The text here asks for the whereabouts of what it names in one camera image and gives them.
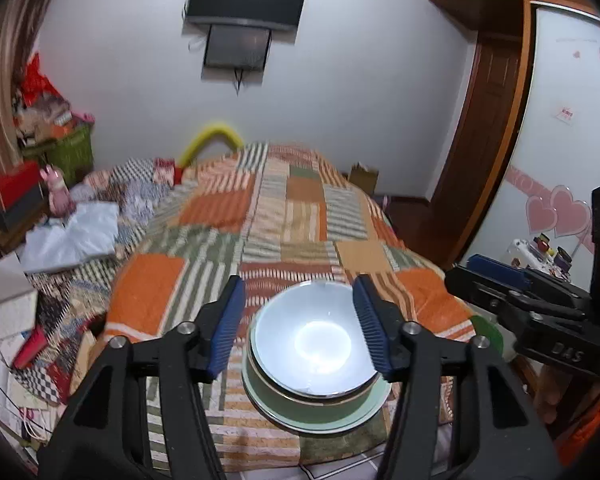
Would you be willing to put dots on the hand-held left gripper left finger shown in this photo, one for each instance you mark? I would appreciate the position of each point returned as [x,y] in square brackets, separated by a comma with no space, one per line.
[225,330]

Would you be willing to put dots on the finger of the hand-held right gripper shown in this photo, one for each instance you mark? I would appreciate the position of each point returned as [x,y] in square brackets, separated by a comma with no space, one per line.
[495,267]
[475,287]

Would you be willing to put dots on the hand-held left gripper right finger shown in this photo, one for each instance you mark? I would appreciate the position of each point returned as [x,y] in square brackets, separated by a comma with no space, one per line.
[372,330]

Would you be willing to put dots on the white bowl with spotted outside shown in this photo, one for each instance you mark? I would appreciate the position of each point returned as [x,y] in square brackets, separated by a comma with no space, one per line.
[310,340]

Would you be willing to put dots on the green bowl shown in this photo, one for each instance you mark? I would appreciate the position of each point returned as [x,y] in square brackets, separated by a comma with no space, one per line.
[325,417]

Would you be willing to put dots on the person's right hand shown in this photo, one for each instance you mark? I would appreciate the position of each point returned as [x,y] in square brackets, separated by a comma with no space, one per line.
[549,392]

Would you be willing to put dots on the red small jar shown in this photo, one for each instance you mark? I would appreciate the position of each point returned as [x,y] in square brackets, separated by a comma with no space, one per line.
[545,242]

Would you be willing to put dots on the dark purple jar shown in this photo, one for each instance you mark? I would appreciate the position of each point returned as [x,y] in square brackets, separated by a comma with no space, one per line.
[564,259]

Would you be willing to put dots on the white wardrobe door with hearts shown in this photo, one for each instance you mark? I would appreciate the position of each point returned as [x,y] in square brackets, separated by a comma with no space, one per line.
[565,160]

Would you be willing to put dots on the brown wooden door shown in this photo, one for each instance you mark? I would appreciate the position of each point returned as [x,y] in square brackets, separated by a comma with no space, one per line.
[485,135]

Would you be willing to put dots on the striped patchwork blanket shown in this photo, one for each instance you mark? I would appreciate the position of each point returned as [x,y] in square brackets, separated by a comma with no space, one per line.
[290,200]

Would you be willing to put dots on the brown cardboard box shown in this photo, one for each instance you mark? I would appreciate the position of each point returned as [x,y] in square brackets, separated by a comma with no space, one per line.
[364,180]

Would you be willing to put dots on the checkered patchwork quilt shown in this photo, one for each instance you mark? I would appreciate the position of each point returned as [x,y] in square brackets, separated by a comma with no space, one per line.
[130,195]

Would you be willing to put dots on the white cloth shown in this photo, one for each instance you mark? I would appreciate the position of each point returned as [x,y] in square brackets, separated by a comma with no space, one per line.
[75,240]

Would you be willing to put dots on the red booklet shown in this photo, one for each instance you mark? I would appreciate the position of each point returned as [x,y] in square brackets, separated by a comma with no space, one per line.
[30,347]

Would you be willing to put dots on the yellow foam tube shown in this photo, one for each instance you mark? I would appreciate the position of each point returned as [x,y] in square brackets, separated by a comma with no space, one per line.
[215,127]

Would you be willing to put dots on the white notebook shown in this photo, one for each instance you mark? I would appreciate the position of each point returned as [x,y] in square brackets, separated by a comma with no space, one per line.
[12,317]

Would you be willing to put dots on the pink rabbit toy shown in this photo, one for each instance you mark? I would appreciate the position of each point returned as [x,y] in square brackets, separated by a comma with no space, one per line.
[60,195]

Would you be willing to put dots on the white paper sheet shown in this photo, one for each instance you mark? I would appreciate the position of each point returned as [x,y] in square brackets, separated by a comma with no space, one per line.
[5,280]

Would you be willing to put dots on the green storage box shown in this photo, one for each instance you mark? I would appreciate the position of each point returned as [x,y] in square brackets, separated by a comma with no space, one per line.
[70,157]

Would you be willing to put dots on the dark grey box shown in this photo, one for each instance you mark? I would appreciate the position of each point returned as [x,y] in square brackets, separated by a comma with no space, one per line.
[15,215]

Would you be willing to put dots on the red box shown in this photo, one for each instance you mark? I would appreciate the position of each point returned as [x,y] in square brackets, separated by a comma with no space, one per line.
[15,182]

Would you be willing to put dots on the red plastic bag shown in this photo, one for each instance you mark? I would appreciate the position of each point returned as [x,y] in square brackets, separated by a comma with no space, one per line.
[37,80]

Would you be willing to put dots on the striped brown curtain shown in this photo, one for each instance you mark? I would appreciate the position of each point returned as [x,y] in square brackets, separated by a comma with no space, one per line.
[5,85]

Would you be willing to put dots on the small black wall monitor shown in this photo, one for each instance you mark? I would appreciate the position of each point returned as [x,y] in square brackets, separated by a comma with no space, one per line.
[235,45]

